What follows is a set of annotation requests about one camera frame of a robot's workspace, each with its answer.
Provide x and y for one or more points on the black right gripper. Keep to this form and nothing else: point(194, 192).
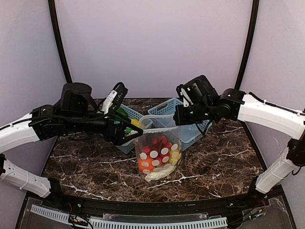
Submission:
point(179, 115)

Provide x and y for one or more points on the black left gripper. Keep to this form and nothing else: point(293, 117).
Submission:
point(110, 131)

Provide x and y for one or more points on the red toy strawberry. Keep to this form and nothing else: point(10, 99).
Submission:
point(159, 149)

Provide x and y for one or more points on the clear dotted zip top bag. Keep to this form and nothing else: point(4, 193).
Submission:
point(151, 132)

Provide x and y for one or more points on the orange toy fruit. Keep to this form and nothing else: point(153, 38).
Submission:
point(145, 163)

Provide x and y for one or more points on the white toy radish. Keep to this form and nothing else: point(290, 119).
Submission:
point(160, 172)

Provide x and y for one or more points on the yellow toy lemon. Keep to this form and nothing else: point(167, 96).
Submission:
point(175, 156)

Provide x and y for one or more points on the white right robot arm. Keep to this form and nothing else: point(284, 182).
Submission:
point(202, 102)

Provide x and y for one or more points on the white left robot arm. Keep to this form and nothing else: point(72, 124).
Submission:
point(75, 112)

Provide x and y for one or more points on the small blue perforated basket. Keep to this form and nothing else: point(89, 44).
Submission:
point(131, 114)

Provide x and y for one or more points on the large blue perforated basket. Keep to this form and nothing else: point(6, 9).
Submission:
point(190, 134)

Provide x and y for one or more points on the yellow toy corn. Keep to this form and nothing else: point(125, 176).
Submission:
point(135, 122)

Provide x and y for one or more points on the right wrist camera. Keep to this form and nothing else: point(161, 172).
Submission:
point(183, 95)

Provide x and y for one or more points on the black front table rail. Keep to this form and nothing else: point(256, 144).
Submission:
point(219, 206)

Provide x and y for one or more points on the white slotted cable duct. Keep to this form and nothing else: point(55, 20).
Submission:
point(109, 221)

